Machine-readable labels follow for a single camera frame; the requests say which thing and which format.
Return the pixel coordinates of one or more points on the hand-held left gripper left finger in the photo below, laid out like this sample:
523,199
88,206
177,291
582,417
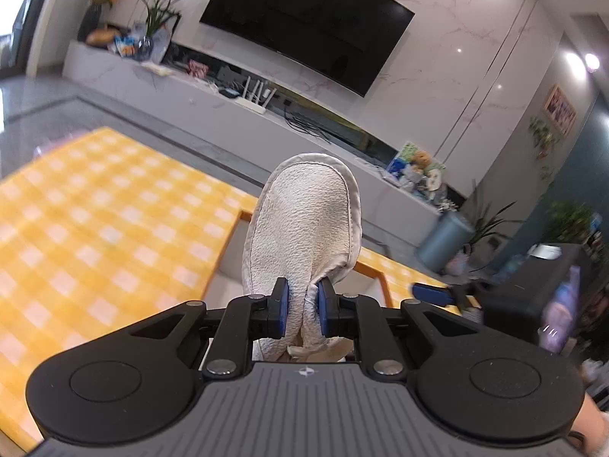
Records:
283,304

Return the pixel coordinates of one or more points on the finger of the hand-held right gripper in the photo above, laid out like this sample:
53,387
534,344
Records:
430,293

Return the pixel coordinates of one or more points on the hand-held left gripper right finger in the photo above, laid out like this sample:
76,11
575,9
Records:
323,307

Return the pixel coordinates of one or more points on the cardboard box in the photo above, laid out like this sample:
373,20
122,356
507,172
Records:
226,271

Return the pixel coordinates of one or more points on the white textured cloth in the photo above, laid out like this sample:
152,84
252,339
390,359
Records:
299,219

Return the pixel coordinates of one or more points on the person's left forearm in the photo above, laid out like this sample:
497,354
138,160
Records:
594,428

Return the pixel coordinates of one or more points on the pink small bag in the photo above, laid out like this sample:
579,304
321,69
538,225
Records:
457,262

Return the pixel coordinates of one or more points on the grey round trash can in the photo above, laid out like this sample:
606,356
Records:
445,243

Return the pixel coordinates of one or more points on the long-leaf potted floor plant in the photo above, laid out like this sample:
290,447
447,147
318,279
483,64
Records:
490,223

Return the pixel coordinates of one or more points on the bushy green plant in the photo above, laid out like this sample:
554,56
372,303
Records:
568,221

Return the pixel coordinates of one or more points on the pile of plush toys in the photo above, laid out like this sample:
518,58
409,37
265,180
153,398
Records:
418,171

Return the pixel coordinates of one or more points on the hanging ivy plant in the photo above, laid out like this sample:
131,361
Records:
543,140

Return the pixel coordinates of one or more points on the white marble television console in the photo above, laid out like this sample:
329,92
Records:
228,128

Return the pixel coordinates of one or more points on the yellow checked tablecloth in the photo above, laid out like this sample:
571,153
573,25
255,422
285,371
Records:
109,228

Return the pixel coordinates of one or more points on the white antenna router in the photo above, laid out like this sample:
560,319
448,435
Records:
254,100

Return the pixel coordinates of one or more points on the black small device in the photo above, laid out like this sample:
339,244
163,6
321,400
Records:
227,93

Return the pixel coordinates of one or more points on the round ceiling light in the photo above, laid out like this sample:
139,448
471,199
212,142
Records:
591,62

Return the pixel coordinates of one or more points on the beige papers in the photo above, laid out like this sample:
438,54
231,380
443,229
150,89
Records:
157,69

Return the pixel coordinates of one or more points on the blue snack packet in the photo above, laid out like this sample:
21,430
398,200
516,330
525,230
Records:
126,46

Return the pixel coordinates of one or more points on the green plant in glass vase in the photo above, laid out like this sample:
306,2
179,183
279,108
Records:
157,19

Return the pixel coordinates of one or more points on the brown bread loaf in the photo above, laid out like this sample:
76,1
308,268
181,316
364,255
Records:
102,37

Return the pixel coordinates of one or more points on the dried flowers in dark vase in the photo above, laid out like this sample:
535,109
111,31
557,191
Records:
97,0

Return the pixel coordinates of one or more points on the framed wall picture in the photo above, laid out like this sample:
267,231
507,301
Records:
560,108

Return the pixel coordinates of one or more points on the black wall television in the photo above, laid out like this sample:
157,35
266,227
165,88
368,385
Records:
309,19

